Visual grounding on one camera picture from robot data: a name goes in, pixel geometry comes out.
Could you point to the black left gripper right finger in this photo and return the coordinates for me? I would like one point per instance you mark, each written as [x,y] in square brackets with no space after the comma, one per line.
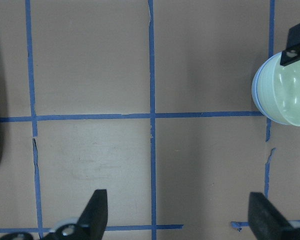
[267,223]

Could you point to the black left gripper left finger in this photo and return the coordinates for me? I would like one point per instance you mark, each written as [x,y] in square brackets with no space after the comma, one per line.
[92,223]

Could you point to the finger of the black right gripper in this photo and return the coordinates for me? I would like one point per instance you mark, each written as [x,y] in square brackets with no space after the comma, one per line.
[291,54]

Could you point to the green bowl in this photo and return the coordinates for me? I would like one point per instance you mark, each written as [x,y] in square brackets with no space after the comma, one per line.
[287,93]

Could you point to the blue bowl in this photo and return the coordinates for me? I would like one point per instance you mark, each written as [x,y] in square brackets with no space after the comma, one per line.
[263,90]

